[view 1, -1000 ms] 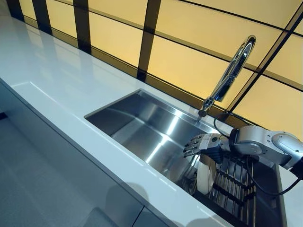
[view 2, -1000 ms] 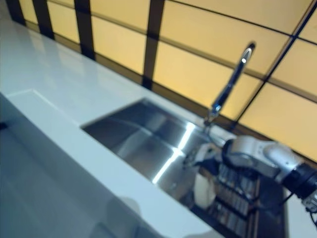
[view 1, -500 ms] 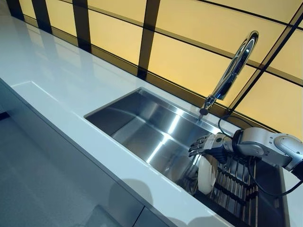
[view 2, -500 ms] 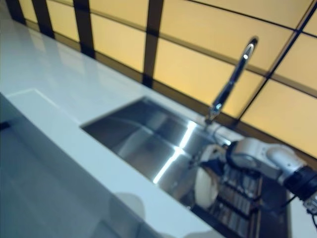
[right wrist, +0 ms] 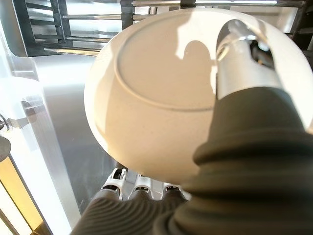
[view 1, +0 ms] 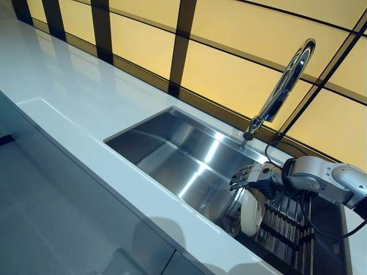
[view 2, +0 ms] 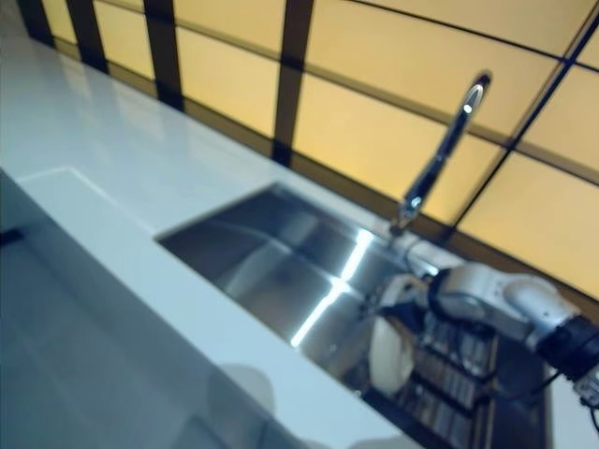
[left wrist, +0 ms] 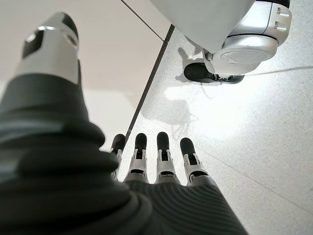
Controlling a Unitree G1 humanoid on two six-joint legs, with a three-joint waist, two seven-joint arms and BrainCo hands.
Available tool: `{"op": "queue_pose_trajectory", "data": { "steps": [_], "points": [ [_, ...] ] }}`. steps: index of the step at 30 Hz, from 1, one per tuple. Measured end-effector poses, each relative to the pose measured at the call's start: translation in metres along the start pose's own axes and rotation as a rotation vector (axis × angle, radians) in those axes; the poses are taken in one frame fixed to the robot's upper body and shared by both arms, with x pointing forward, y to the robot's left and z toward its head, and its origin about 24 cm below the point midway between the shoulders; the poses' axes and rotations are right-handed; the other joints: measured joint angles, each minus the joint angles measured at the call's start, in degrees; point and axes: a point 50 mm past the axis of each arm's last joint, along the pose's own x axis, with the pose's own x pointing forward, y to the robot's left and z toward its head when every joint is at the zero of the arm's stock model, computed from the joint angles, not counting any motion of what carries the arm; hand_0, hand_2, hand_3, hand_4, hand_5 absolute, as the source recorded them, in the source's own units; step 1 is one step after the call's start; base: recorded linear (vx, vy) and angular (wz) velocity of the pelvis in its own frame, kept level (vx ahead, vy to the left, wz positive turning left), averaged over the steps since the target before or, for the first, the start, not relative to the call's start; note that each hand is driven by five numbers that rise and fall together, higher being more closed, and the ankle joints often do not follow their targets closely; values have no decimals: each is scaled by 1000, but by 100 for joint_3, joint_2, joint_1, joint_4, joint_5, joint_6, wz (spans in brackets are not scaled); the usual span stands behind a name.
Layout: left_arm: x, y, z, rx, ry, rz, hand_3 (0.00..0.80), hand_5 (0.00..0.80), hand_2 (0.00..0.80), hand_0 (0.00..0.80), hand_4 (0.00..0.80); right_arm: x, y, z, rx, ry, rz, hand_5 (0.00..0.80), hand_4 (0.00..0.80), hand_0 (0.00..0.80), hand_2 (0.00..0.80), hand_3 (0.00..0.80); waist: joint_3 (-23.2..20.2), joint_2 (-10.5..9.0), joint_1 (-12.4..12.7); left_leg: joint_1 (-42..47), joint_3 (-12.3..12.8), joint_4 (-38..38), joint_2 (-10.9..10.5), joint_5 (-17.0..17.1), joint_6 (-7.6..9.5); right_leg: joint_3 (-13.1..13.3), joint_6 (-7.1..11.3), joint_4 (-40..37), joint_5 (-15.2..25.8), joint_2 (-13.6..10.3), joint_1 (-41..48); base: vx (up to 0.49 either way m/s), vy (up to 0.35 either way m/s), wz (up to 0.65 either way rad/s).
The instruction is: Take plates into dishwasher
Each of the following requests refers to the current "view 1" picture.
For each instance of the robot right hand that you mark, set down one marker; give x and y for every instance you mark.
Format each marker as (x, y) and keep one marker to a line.
(261, 177)

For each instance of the beige round plate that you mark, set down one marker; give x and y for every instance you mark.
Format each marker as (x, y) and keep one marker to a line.
(250, 215)

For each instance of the black sink drying rack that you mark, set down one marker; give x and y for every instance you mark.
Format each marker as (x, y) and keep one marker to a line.
(286, 229)

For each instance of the stainless steel kitchen sink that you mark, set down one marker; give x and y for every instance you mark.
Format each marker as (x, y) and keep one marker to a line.
(177, 151)

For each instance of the chrome gooseneck kitchen faucet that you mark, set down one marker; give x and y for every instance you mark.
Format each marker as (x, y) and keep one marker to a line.
(284, 88)

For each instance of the white kitchen base cabinet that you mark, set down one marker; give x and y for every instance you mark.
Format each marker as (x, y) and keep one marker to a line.
(57, 200)

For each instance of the yellow backlit lattice wall panel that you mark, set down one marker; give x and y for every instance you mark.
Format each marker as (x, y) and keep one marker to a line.
(229, 57)

